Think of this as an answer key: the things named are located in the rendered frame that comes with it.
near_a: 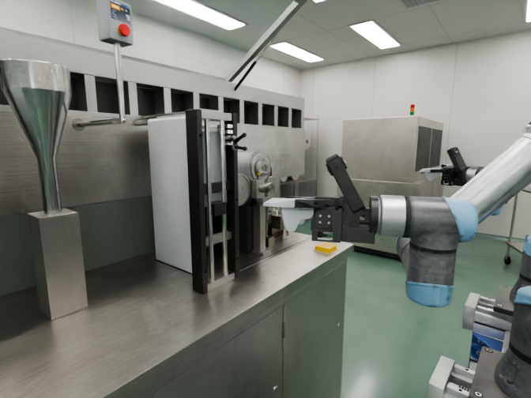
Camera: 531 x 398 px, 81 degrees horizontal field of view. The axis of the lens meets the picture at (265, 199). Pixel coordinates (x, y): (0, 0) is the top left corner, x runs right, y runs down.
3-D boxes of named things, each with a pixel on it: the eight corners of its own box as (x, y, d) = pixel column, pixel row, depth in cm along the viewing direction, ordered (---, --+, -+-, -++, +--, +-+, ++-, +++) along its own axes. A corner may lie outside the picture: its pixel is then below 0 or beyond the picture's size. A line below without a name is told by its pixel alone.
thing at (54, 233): (43, 328, 77) (11, 84, 67) (25, 310, 85) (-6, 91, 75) (102, 306, 87) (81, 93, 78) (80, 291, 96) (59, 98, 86)
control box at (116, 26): (114, 36, 78) (111, -8, 76) (98, 40, 81) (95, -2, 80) (137, 44, 84) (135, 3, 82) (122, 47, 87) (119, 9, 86)
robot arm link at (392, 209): (407, 196, 53) (399, 195, 61) (378, 195, 54) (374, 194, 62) (404, 240, 53) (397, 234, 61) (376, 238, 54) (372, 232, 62)
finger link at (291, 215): (268, 233, 53) (315, 232, 56) (269, 198, 53) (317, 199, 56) (261, 230, 56) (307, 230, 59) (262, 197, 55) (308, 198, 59)
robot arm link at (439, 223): (477, 253, 51) (483, 201, 49) (404, 247, 53) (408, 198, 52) (461, 239, 58) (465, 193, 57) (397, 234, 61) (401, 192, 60)
